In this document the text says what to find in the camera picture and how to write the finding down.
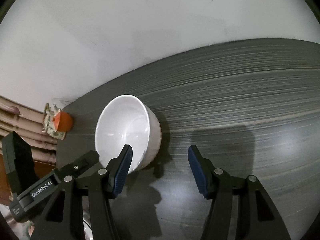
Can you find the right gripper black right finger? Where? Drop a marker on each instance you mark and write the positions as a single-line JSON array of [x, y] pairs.
[[258, 217]]

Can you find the orange lidded cup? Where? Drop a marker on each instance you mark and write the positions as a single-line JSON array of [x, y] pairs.
[[62, 121]]

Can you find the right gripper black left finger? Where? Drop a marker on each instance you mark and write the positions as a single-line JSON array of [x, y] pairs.
[[62, 217]]

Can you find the white bowl blue base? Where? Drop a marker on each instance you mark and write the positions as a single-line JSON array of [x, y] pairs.
[[126, 120]]

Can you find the beige patterned curtain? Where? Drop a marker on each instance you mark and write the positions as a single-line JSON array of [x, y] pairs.
[[27, 123]]

